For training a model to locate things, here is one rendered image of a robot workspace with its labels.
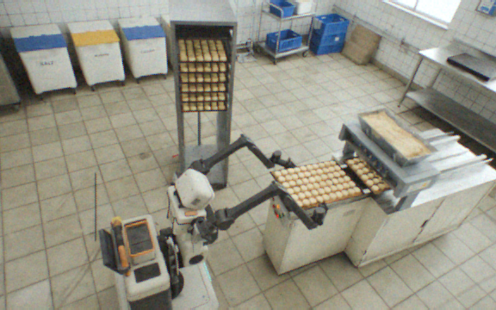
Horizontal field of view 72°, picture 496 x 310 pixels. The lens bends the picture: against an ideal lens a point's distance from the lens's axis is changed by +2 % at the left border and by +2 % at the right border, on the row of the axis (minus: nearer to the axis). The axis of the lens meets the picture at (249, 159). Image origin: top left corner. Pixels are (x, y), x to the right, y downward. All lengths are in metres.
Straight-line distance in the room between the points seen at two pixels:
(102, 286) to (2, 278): 0.79
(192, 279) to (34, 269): 1.37
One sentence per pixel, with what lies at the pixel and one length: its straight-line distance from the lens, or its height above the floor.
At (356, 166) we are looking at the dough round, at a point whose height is 0.92.
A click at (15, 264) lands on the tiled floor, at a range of 3.55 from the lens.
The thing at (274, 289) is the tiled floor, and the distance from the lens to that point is 3.08.
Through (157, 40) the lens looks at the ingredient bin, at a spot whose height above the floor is 0.65.
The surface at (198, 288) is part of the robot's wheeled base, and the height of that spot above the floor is 0.28.
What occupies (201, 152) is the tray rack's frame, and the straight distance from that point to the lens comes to 3.90.
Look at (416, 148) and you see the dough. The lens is 2.63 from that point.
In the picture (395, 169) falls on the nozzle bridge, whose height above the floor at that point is 1.18.
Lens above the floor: 2.71
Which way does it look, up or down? 42 degrees down
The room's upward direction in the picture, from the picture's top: 7 degrees clockwise
